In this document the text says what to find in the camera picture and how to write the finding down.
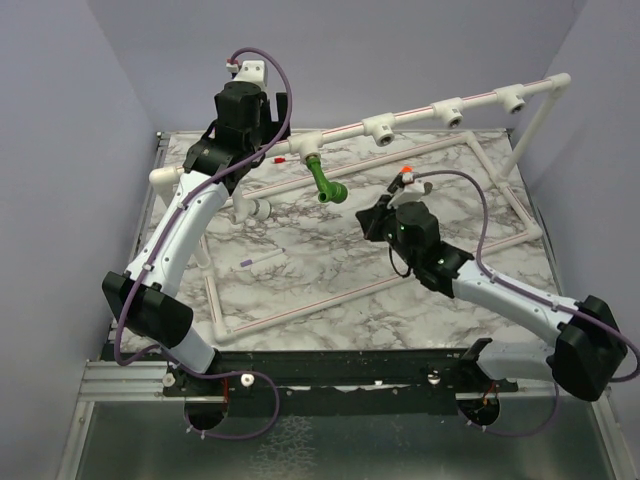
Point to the white PVC pipe frame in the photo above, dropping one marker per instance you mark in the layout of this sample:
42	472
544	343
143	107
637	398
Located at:
448	111

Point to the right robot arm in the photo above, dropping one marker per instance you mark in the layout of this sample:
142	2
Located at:
581	345

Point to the black orange marker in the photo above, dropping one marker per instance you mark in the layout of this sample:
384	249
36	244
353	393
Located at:
403	178

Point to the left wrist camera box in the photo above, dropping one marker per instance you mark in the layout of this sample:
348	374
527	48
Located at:
251	71

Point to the green water faucet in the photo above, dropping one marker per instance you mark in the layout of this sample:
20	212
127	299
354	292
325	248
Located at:
328	191

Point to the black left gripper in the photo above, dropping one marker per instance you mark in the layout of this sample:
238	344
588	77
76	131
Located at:
276	127

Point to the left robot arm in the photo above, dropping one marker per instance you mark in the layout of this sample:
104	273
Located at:
143	297

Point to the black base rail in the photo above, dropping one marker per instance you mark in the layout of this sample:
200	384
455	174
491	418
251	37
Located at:
309	383

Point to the purple capped white pen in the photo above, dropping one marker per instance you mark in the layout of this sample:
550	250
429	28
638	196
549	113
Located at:
262	257

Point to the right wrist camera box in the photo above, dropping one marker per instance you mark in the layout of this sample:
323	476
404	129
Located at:
411	192

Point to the white installed faucet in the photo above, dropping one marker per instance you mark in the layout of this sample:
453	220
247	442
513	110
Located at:
245	208

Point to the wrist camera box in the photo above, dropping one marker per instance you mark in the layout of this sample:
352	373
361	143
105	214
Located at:
411	192
251	71

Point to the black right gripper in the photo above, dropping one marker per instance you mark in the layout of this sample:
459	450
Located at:
370	218

